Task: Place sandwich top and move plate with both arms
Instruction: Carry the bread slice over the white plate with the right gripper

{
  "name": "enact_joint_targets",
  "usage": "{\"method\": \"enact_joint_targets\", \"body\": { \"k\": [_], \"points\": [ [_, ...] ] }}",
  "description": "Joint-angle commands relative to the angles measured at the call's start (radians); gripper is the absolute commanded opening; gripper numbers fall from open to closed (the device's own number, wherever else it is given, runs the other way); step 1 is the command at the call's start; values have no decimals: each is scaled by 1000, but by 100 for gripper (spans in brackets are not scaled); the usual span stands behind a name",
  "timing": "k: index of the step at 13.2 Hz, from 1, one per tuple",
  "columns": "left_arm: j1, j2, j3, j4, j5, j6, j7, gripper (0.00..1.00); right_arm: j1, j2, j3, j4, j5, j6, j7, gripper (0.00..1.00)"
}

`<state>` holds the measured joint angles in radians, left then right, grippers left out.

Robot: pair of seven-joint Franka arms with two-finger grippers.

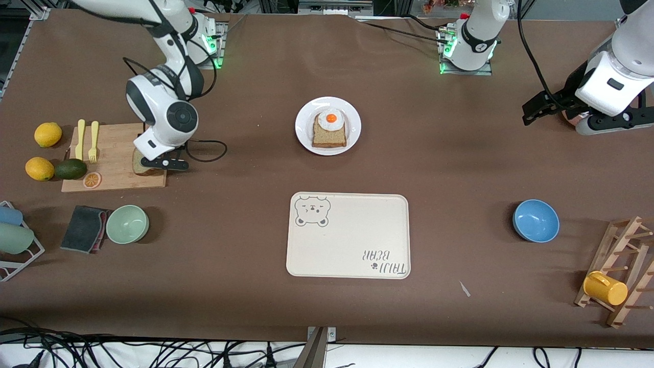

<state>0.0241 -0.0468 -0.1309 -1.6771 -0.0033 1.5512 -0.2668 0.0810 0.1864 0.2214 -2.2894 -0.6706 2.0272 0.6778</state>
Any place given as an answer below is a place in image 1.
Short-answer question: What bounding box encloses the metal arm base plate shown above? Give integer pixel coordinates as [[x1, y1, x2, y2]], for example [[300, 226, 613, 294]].
[[197, 20, 226, 70], [437, 26, 494, 76]]

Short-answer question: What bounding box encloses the yellow plastic fork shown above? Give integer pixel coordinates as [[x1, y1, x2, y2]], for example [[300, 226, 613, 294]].
[[88, 121, 100, 164]]

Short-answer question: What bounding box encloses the light blue cup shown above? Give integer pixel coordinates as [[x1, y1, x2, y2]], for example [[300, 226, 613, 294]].
[[0, 204, 24, 226]]

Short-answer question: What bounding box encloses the black table cable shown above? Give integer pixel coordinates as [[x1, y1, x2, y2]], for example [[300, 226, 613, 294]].
[[355, 15, 455, 44]]

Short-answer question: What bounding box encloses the grey metal camera post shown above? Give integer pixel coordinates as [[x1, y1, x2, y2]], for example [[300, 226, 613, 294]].
[[306, 326, 337, 368]]

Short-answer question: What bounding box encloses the aluminium background frame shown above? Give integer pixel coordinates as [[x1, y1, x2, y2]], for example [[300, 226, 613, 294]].
[[258, 0, 414, 21]]

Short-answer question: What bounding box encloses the blue bowl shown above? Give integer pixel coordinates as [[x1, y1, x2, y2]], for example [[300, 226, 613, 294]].
[[512, 199, 560, 243]]

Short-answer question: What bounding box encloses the yellow mug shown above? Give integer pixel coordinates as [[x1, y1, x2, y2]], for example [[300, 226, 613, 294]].
[[583, 271, 628, 306]]

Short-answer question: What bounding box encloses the black cable tangle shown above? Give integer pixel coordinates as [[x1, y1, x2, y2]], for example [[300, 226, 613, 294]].
[[0, 316, 307, 368]]

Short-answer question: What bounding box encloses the pale green cup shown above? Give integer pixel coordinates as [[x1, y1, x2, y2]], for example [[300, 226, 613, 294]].
[[0, 222, 35, 255]]

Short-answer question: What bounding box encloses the white wire rack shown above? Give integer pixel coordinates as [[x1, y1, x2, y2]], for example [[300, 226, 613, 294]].
[[0, 200, 45, 283]]

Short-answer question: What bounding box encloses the yellow lemon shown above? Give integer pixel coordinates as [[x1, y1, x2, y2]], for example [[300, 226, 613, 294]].
[[25, 156, 55, 182], [34, 122, 63, 149]]

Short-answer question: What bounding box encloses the white round plate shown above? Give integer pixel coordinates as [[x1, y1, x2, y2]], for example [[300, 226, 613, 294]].
[[295, 96, 362, 156]]

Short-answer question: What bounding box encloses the wooden mug rack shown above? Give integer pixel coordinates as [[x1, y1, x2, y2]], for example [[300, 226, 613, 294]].
[[573, 216, 654, 329]]

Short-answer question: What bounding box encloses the cream bear print tray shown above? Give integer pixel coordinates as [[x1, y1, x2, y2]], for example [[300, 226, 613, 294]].
[[286, 192, 411, 280]]

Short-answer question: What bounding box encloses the mint green bowl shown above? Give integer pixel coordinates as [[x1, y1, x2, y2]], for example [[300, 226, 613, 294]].
[[105, 204, 150, 245]]

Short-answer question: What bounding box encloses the pink bowl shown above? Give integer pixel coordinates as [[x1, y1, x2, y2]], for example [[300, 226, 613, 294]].
[[561, 108, 596, 129]]

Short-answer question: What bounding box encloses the toy fried egg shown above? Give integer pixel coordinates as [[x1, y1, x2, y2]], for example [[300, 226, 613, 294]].
[[317, 108, 345, 132]]

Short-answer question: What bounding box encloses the brown bread slice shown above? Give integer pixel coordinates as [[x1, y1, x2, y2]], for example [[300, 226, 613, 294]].
[[131, 147, 166, 177], [312, 110, 348, 149]]

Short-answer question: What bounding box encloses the dark green avocado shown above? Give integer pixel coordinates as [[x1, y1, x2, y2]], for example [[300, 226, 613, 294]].
[[54, 158, 87, 180]]

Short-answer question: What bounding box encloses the grey folded cloth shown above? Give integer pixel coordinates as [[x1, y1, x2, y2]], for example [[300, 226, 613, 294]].
[[60, 205, 112, 255]]

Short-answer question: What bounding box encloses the bamboo cutting board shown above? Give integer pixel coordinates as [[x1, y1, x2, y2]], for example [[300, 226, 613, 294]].
[[61, 121, 173, 193]]

